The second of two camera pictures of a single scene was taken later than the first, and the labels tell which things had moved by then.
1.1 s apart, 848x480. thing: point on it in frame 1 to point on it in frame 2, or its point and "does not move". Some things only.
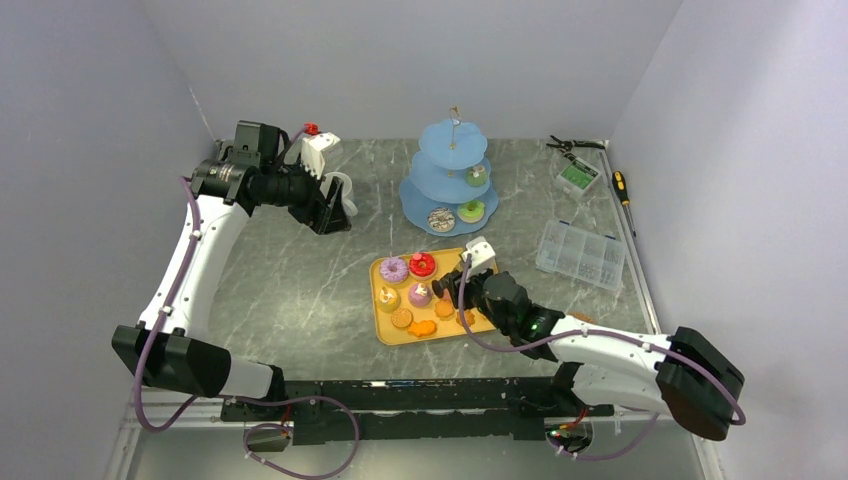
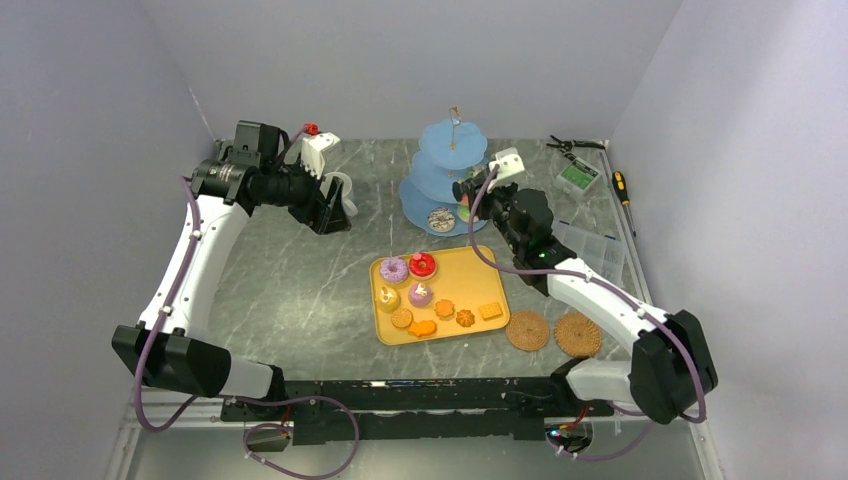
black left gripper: [326, 216] does not move
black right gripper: [453, 282] to [485, 198]
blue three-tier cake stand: [448, 191] does not move
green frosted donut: [471, 211] does not move
